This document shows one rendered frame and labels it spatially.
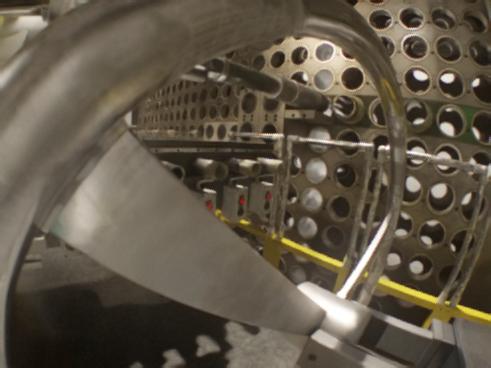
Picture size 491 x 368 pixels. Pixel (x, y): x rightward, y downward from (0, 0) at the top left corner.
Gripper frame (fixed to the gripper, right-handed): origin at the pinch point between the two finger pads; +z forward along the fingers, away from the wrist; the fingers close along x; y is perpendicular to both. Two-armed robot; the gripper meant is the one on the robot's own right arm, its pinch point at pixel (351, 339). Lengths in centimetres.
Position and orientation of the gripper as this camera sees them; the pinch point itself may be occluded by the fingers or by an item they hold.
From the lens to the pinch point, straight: 17.8
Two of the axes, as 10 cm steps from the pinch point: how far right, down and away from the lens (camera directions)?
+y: -2.5, 9.7, 0.4
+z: -6.8, -2.0, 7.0
